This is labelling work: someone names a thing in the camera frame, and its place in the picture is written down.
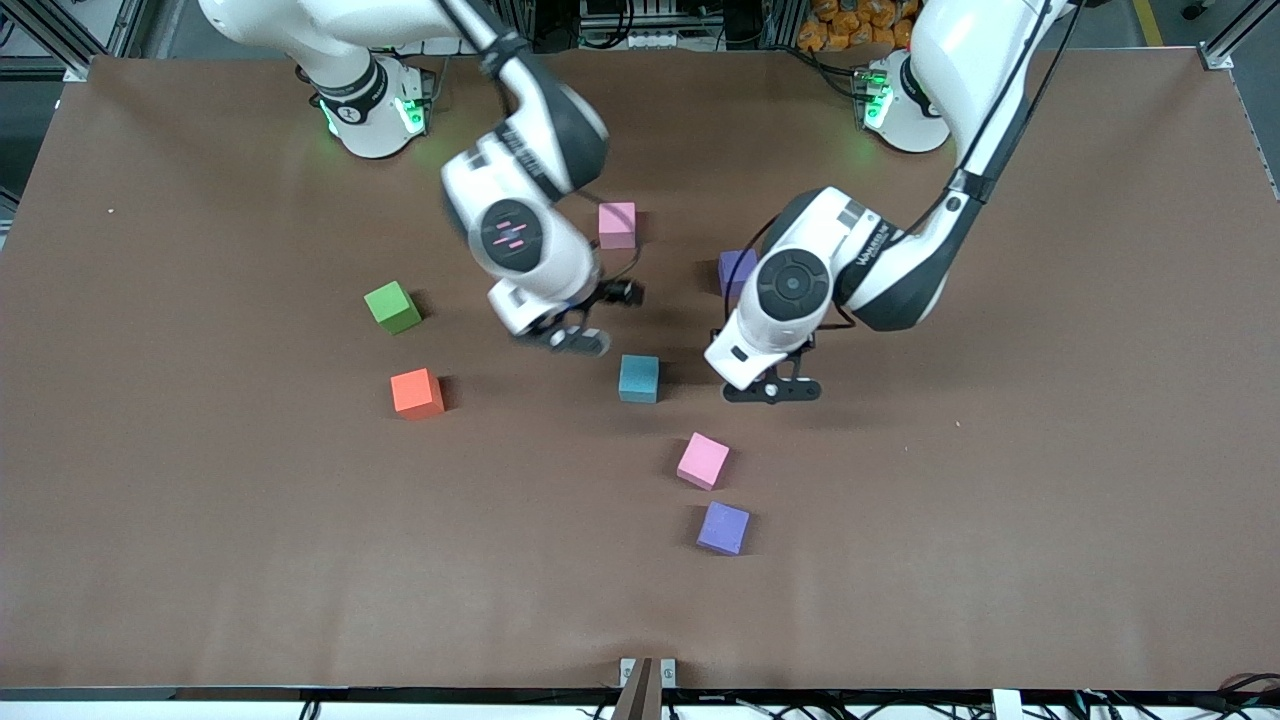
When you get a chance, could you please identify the purple foam cube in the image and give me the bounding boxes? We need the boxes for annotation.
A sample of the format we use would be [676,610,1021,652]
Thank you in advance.
[696,501,751,556]
[718,250,758,299]

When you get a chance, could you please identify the pink foam cube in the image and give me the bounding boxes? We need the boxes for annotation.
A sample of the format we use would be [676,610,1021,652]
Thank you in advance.
[676,432,731,491]
[599,202,638,250]

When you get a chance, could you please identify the aluminium frame profile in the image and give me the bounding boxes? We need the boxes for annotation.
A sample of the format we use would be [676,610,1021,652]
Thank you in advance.
[0,0,161,83]
[1200,0,1280,73]

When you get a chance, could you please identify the teal blue foam cube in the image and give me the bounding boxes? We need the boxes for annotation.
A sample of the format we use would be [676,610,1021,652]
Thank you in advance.
[618,354,661,404]

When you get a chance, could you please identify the orange foam cube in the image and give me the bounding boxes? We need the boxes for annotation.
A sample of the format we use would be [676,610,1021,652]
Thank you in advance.
[390,368,445,420]

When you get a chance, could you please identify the green foam cube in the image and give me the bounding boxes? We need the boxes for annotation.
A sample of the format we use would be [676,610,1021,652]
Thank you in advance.
[364,281,423,336]

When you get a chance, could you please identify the white power strip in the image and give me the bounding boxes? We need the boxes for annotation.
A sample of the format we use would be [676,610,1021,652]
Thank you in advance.
[580,28,701,51]

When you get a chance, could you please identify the brown wooden bar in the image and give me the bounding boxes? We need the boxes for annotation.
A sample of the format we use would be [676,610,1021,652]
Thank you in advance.
[612,657,657,720]

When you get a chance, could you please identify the orange snack bags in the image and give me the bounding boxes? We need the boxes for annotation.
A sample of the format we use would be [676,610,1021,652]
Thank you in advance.
[798,0,906,53]

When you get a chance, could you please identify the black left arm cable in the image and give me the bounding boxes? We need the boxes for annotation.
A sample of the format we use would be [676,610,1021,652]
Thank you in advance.
[712,0,1086,341]

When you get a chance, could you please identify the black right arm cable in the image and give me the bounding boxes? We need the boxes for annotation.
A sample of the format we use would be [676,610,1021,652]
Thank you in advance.
[436,0,646,301]

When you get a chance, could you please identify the metal mounting bracket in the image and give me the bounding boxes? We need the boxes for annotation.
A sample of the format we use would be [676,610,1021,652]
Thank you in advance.
[619,657,678,690]

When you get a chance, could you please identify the brown table cover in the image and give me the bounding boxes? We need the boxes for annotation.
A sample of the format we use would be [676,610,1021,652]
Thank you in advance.
[0,48,1280,693]

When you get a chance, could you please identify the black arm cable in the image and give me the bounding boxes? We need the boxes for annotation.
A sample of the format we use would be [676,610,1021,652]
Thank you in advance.
[436,0,646,301]
[712,0,1086,341]

